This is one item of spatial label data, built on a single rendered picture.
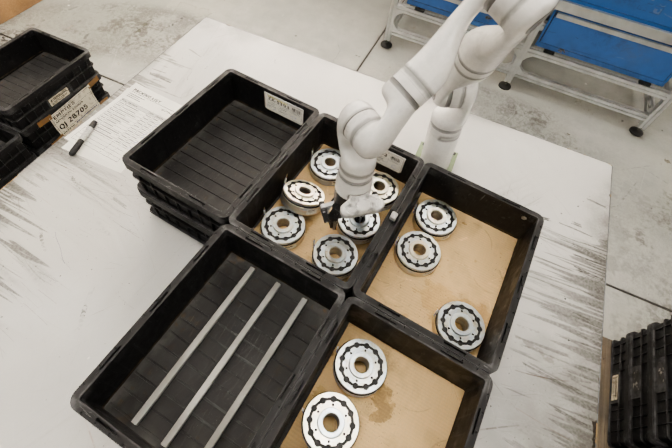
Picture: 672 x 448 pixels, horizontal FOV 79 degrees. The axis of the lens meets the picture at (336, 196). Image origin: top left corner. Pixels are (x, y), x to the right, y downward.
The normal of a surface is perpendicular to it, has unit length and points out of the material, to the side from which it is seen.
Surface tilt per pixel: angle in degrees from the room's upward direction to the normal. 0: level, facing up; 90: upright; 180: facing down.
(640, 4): 90
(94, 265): 0
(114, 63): 0
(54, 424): 0
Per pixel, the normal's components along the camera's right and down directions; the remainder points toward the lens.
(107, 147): 0.09, -0.57
